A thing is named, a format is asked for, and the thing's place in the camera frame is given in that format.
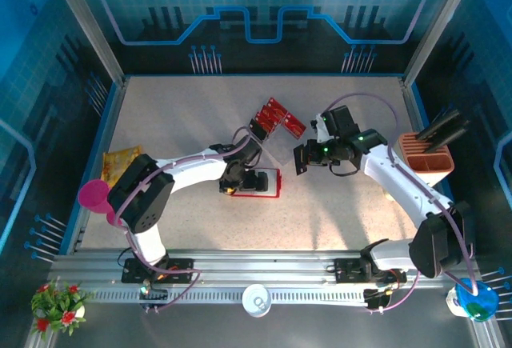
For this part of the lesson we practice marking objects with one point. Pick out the dark credit card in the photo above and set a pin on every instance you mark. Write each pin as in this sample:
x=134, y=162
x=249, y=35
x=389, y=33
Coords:
x=258, y=129

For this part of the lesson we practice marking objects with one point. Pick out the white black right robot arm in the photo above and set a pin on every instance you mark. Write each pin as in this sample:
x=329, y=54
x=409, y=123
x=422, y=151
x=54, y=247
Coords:
x=400, y=180

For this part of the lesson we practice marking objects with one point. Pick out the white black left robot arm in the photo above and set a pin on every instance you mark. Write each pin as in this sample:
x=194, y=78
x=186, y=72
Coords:
x=192, y=168

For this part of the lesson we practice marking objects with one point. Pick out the red credit card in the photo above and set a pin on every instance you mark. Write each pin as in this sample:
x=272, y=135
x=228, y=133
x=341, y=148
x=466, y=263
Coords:
x=272, y=114
x=278, y=108
x=266, y=121

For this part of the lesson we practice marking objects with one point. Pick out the red snack packets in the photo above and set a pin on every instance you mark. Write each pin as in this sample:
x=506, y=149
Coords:
x=294, y=126

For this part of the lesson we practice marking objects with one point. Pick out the beige knife block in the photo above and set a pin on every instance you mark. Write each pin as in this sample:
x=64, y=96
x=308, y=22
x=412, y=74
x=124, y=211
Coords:
x=430, y=162

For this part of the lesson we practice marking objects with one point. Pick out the yellow snack bag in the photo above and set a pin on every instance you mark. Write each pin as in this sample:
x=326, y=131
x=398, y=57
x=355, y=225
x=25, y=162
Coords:
x=120, y=160

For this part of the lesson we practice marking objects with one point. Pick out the white round container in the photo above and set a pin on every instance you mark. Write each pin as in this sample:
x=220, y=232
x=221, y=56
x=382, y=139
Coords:
x=257, y=300

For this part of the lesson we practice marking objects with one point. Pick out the pink plastic cup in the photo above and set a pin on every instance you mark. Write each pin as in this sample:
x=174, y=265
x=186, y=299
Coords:
x=94, y=196

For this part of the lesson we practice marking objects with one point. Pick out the artificial red flower plant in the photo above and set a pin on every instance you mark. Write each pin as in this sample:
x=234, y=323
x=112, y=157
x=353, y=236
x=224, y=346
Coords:
x=56, y=304

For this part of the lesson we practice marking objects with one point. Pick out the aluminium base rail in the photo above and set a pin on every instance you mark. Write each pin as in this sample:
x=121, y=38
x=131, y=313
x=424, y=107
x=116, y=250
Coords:
x=260, y=268

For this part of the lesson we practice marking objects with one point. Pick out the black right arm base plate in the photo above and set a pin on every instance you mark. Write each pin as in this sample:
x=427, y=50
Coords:
x=348, y=270

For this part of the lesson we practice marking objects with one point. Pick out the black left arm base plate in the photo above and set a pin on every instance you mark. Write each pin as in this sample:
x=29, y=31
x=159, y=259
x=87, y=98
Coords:
x=136, y=274

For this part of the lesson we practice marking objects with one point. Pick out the aluminium frame post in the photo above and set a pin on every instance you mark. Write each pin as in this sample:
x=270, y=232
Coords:
x=85, y=16
x=442, y=16

